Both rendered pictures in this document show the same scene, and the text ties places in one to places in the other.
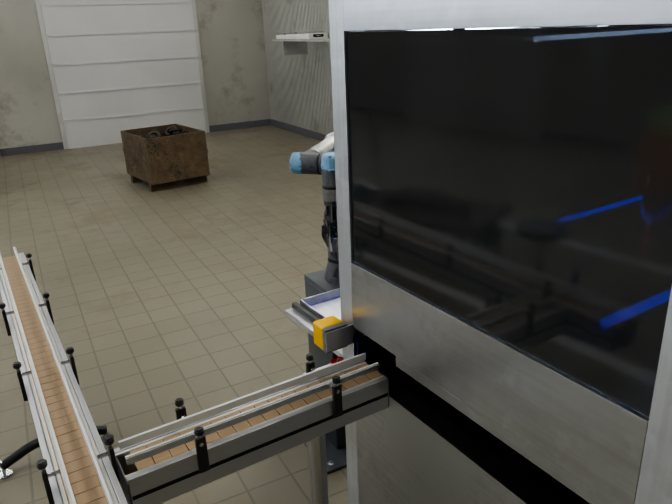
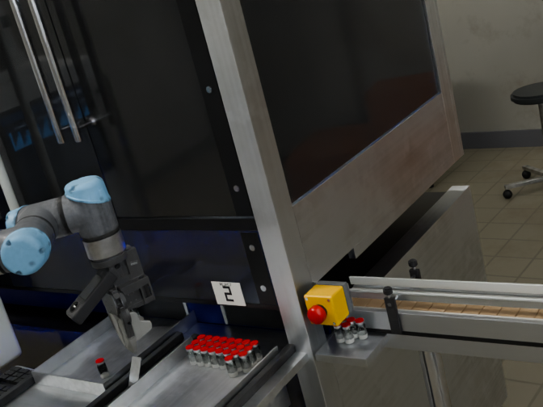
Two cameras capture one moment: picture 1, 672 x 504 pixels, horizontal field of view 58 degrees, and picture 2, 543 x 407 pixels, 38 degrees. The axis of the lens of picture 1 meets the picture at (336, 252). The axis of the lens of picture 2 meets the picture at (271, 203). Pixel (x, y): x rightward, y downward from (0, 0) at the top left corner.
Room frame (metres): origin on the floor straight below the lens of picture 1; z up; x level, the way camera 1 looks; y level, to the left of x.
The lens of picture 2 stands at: (2.14, 1.48, 1.76)
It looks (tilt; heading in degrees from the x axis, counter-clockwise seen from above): 18 degrees down; 249
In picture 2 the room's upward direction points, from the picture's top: 15 degrees counter-clockwise
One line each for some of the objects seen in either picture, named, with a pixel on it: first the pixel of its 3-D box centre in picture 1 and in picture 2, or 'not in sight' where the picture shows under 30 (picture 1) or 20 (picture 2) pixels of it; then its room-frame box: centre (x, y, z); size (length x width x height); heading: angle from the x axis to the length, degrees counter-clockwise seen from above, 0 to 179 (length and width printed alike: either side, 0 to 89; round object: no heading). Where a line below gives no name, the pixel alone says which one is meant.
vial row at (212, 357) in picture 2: not in sight; (217, 358); (1.76, -0.12, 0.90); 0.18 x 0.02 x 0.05; 121
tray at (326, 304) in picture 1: (357, 311); (188, 388); (1.86, -0.07, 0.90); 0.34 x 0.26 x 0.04; 31
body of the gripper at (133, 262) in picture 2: (335, 218); (120, 280); (1.93, 0.00, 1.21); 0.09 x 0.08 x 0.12; 10
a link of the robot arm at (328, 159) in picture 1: (333, 170); (90, 207); (1.94, 0.00, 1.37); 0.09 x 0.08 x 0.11; 161
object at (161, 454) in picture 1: (261, 415); (482, 309); (1.26, 0.20, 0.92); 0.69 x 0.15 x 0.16; 121
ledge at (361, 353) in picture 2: not in sight; (355, 343); (1.49, 0.02, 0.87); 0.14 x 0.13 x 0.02; 31
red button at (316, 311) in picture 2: not in sight; (317, 313); (1.57, 0.05, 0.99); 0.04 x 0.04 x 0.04; 31
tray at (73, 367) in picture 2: not in sight; (116, 346); (1.94, -0.42, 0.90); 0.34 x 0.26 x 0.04; 31
